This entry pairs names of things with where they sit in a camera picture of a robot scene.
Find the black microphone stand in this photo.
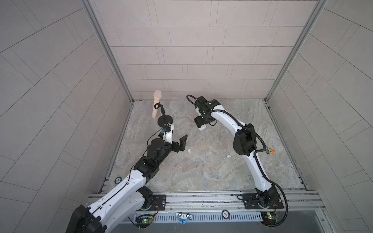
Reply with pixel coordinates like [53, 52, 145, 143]
[157, 103, 173, 127]

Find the aluminium frame rail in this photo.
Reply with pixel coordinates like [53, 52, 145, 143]
[130, 189, 325, 222]

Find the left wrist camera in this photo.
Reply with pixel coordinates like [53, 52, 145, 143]
[162, 123, 174, 144]

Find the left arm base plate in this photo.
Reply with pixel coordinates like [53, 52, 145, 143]
[140, 195, 167, 211]

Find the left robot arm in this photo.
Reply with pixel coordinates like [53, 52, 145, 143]
[66, 136, 187, 233]

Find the green orange toy car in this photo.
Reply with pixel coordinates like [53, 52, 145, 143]
[266, 147, 274, 154]

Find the right green circuit board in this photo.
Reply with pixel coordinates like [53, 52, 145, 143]
[261, 212, 278, 226]

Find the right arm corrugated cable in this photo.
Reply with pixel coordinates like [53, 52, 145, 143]
[186, 94, 289, 227]

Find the green circuit board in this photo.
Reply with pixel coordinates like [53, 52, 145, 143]
[135, 214, 154, 229]
[261, 212, 278, 226]

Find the black round disc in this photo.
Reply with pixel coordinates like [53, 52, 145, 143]
[221, 210, 230, 220]

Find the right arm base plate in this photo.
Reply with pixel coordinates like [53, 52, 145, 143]
[241, 193, 285, 210]

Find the left green circuit board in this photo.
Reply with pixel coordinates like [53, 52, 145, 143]
[135, 214, 154, 229]

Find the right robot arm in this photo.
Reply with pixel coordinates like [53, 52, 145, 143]
[193, 96, 279, 209]

